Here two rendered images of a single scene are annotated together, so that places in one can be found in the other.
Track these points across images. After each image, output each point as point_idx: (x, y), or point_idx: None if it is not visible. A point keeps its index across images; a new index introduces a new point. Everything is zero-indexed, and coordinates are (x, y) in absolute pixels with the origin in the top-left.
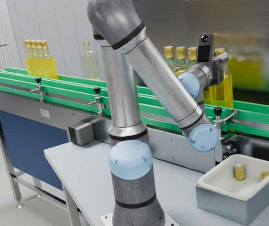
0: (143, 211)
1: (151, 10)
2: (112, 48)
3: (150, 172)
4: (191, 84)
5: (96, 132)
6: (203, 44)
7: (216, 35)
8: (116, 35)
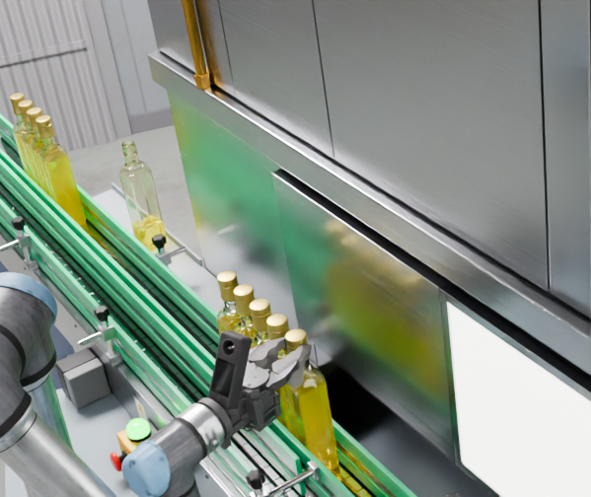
0: None
1: (232, 146)
2: None
3: None
4: (147, 478)
5: (111, 384)
6: (225, 357)
7: (326, 272)
8: None
